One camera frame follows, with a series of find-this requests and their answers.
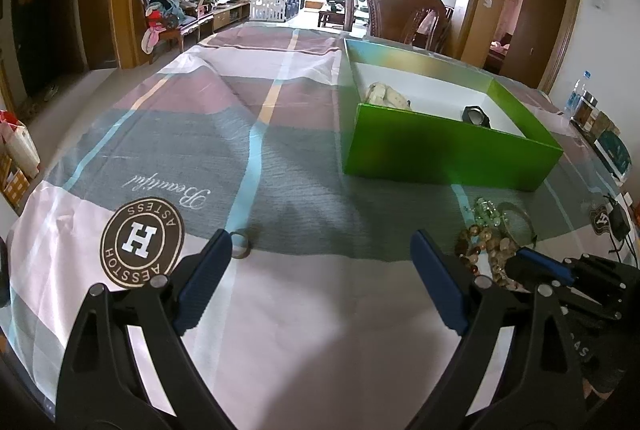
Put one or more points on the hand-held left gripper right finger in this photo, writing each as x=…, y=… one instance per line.
x=440, y=282

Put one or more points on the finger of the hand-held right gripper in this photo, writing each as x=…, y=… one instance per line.
x=517, y=272
x=542, y=262

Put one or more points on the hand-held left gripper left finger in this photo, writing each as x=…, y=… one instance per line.
x=202, y=282

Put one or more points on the silver bangle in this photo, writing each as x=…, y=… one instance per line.
x=527, y=219

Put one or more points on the small brown round bangle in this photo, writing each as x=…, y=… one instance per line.
x=240, y=255

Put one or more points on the green cardboard box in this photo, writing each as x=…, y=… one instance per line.
x=425, y=145

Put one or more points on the black charger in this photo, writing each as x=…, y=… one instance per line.
x=619, y=221

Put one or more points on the green and white packet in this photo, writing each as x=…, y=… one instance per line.
x=614, y=152

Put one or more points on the glass jar with lid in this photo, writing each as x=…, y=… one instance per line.
x=586, y=112

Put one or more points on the black hexagonal watch case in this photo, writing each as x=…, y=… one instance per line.
x=472, y=115

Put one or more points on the clear water bottle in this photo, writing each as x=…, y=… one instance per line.
x=575, y=95

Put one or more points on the black oval device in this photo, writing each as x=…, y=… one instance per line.
x=3, y=270

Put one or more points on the white and pink paper bag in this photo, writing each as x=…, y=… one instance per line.
x=20, y=145

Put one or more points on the wooden armchair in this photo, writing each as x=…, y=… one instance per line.
x=187, y=27

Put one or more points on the pile of clothes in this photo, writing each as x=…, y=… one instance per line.
x=162, y=15

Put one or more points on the wooden television cabinet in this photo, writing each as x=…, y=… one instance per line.
x=227, y=12

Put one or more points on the carved wooden dining chair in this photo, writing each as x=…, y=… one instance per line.
x=395, y=5

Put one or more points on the white baby fence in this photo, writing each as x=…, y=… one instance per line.
x=265, y=7

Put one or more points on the dark wooden coffee table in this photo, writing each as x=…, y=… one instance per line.
x=330, y=16

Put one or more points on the blue baby fence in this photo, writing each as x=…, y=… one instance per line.
x=295, y=0

